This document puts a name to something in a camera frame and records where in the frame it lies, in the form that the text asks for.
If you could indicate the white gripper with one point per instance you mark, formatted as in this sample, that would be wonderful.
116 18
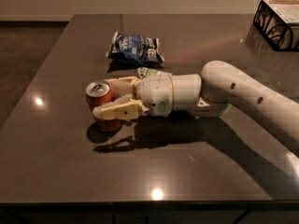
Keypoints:
155 92

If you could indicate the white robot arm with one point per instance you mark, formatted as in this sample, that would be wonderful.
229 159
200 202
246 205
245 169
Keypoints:
209 94

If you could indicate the green chip bag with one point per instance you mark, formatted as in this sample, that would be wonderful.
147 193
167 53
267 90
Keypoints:
145 72

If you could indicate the blue chip bag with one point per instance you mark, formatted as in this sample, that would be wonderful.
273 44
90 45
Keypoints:
135 49

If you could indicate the black wire basket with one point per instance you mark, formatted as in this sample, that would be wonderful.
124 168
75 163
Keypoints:
278 23

